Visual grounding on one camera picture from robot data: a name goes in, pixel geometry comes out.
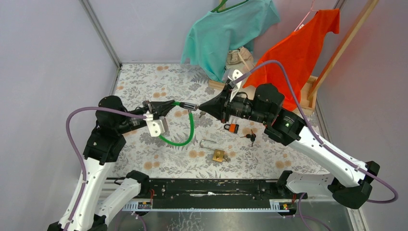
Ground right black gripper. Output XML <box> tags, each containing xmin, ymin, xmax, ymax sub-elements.
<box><xmin>198</xmin><ymin>85</ymin><xmax>268</xmax><ymax>124</ymax></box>

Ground green cable lock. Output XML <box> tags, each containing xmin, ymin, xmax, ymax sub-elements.
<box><xmin>158</xmin><ymin>101</ymin><xmax>198</xmax><ymax>147</ymax></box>

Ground brass padlock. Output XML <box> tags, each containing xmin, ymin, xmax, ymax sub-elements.
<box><xmin>199</xmin><ymin>140</ymin><xmax>227</xmax><ymax>163</ymax></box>

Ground small silver keys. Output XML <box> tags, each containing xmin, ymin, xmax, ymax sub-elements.
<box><xmin>223</xmin><ymin>155</ymin><xmax>231</xmax><ymax>162</ymax></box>

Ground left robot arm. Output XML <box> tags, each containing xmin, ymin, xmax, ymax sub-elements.
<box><xmin>48</xmin><ymin>95</ymin><xmax>176</xmax><ymax>231</ymax></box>

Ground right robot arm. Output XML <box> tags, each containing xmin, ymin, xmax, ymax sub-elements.
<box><xmin>199</xmin><ymin>84</ymin><xmax>380</xmax><ymax>209</ymax></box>

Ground orange black padlock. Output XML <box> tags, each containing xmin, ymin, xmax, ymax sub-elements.
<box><xmin>224</xmin><ymin>124</ymin><xmax>239</xmax><ymax>134</ymax></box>

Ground floral table cloth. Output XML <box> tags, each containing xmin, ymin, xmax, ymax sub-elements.
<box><xmin>112</xmin><ymin>64</ymin><xmax>326</xmax><ymax>179</ymax></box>

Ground black head keys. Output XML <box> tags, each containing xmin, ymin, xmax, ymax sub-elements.
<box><xmin>243</xmin><ymin>131</ymin><xmax>256</xmax><ymax>147</ymax></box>

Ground beige cloth bag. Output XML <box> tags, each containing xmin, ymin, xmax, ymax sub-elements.
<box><xmin>222</xmin><ymin>46</ymin><xmax>255</xmax><ymax>82</ymax></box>

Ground teal t-shirt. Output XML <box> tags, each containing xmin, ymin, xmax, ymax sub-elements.
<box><xmin>181</xmin><ymin>0</ymin><xmax>281</xmax><ymax>82</ymax></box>

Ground green hanger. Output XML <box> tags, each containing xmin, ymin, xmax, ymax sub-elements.
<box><xmin>211</xmin><ymin>0</ymin><xmax>248</xmax><ymax>13</ymax></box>

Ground orange t-shirt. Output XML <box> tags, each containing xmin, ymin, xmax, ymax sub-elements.
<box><xmin>244</xmin><ymin>9</ymin><xmax>340</xmax><ymax>111</ymax></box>

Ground wooden clothes rack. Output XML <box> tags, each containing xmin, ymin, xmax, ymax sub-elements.
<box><xmin>207</xmin><ymin>0</ymin><xmax>381</xmax><ymax>116</ymax></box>

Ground pink hanger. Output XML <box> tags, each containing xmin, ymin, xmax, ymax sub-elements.
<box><xmin>294</xmin><ymin>0</ymin><xmax>318</xmax><ymax>32</ymax></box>

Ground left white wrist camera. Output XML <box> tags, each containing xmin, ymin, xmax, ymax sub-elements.
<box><xmin>144</xmin><ymin>113</ymin><xmax>168</xmax><ymax>137</ymax></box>

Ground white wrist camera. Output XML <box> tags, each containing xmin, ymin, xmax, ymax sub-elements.
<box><xmin>227</xmin><ymin>68</ymin><xmax>244</xmax><ymax>102</ymax></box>
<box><xmin>144</xmin><ymin>113</ymin><xmax>168</xmax><ymax>137</ymax></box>

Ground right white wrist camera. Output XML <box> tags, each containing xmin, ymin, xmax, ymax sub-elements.
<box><xmin>227</xmin><ymin>68</ymin><xmax>244</xmax><ymax>102</ymax></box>

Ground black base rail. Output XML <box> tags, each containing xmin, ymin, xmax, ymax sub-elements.
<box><xmin>133</xmin><ymin>178</ymin><xmax>307</xmax><ymax>211</ymax></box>

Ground aluminium frame profile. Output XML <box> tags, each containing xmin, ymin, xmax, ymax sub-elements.
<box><xmin>79</xmin><ymin>0</ymin><xmax>123</xmax><ymax>69</ymax></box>

